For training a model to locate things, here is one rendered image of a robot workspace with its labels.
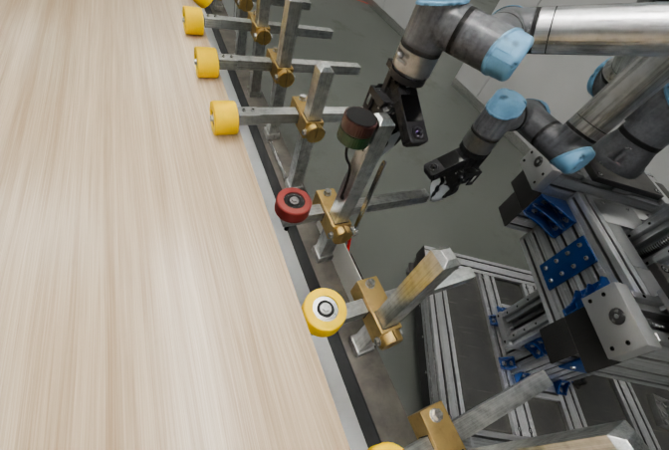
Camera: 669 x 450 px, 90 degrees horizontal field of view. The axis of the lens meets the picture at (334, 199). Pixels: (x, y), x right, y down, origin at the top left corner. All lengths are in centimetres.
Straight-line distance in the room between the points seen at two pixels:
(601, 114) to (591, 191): 43
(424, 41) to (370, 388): 69
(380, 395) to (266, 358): 34
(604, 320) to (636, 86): 48
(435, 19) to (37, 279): 73
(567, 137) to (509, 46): 36
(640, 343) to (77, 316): 98
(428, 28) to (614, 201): 92
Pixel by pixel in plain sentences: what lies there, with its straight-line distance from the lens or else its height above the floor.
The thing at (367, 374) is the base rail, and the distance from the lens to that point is 84.
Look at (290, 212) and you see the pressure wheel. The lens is 72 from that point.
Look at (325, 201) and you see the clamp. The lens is 81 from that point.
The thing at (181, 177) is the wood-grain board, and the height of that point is 90.
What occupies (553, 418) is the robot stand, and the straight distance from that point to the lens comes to 177.
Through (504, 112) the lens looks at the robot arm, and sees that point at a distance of 86.
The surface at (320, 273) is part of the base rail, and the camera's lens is 89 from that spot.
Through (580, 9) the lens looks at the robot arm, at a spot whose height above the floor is 138.
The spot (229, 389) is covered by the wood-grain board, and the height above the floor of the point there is 90.
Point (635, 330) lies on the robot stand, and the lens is 91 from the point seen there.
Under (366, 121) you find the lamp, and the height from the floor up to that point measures 116.
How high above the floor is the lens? 146
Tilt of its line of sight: 46 degrees down
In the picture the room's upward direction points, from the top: 22 degrees clockwise
